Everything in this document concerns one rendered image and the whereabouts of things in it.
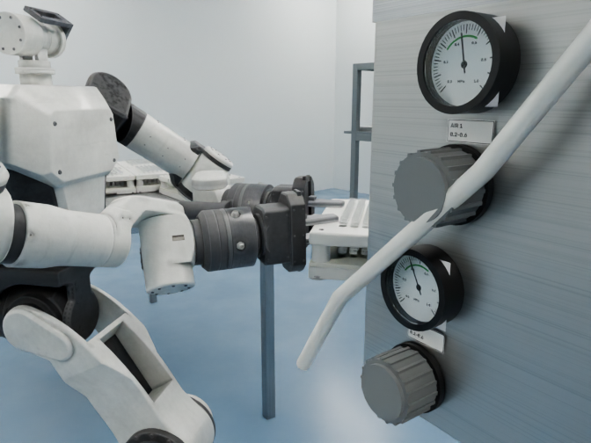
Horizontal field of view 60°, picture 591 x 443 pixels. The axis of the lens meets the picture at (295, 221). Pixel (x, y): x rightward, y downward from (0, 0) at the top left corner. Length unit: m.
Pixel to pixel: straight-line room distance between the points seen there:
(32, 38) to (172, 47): 4.68
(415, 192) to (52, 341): 0.88
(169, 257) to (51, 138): 0.31
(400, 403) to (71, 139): 0.79
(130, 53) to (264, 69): 1.65
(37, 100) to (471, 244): 0.78
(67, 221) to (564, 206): 0.52
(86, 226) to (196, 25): 5.24
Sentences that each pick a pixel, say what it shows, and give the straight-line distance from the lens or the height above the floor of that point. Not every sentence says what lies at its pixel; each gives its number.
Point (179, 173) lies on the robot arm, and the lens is 1.23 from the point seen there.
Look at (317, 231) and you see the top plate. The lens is 0.73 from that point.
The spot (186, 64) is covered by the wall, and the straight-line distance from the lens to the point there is 5.70.
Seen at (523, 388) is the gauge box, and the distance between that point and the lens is 0.23.
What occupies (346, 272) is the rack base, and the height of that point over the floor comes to 1.01.
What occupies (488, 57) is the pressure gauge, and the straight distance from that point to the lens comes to 0.20.
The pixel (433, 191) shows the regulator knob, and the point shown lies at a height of 1.22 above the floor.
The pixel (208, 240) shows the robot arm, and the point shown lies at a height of 1.06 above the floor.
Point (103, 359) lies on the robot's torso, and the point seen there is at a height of 0.79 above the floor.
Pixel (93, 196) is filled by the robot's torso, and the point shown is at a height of 1.07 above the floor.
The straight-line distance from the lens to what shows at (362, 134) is 4.15.
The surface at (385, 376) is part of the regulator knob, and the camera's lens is 0.25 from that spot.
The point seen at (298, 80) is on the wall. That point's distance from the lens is 6.65.
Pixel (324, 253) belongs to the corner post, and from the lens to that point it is 0.74.
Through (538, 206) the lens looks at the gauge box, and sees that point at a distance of 0.21.
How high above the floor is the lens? 1.25
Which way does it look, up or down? 14 degrees down
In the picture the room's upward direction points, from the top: straight up
